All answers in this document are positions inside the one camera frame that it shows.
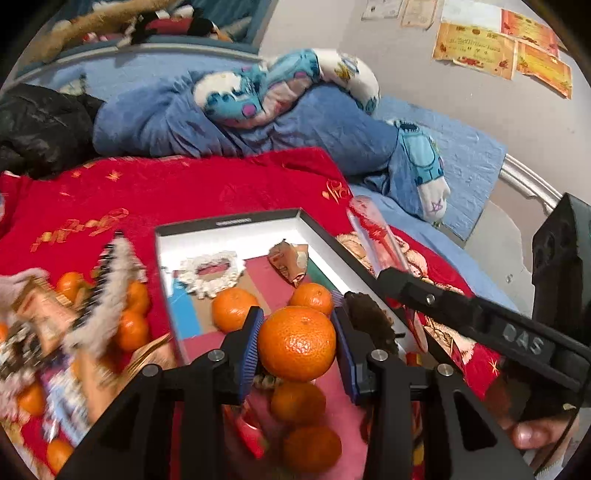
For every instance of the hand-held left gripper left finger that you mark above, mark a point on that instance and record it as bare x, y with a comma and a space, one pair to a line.
247, 355

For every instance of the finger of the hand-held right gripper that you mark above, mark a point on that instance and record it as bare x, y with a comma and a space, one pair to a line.
429, 300

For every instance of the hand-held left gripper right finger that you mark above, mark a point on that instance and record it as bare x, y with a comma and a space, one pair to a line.
344, 355

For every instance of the orange mandarin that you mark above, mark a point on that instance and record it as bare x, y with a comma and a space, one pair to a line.
131, 331
311, 297
60, 454
311, 450
32, 399
297, 344
231, 309
69, 286
137, 297
298, 401

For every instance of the clear bottle with red cap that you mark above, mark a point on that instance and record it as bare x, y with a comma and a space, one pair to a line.
376, 235

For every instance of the black cardboard box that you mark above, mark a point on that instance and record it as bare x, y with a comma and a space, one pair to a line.
231, 237

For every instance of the person's right hand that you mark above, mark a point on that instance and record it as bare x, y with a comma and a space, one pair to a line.
540, 431

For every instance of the red plastic toy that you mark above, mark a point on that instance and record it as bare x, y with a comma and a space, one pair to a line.
249, 429

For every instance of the white lace scrunchie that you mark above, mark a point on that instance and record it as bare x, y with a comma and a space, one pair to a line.
187, 277

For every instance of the fuzzy white hair claw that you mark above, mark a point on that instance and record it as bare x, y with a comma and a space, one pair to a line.
111, 295

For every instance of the red bear print blanket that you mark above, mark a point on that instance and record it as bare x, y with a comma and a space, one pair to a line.
184, 189

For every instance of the blue plush blanket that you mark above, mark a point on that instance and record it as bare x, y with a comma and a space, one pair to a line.
184, 124

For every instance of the blue cartoon print pillow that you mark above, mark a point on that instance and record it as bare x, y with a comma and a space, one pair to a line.
240, 87

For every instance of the black puffer jacket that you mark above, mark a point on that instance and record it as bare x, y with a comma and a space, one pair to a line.
37, 129

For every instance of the blue white window ledge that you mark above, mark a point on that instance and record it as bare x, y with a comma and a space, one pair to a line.
184, 46

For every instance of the blue curtain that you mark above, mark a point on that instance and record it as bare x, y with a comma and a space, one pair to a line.
249, 18

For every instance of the black red plush mouse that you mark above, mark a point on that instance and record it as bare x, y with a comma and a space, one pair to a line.
157, 23

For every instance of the long brown plush dog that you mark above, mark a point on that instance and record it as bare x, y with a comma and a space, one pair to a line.
92, 21

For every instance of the white bed rail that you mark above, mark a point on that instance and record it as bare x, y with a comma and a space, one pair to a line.
526, 177

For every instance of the orange wall certificate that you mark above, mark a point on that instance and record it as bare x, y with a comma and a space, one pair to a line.
545, 69

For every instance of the large yellow wall certificate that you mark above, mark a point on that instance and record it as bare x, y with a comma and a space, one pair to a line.
475, 48

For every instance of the red bordered wall certificate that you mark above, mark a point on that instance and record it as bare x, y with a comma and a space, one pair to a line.
528, 25

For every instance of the plain white wall paper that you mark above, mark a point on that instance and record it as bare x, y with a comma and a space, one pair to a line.
471, 13

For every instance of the beige wall certificate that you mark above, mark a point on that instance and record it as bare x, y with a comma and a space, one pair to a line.
418, 13

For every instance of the small white wall certificate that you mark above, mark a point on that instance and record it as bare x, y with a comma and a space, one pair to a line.
381, 8

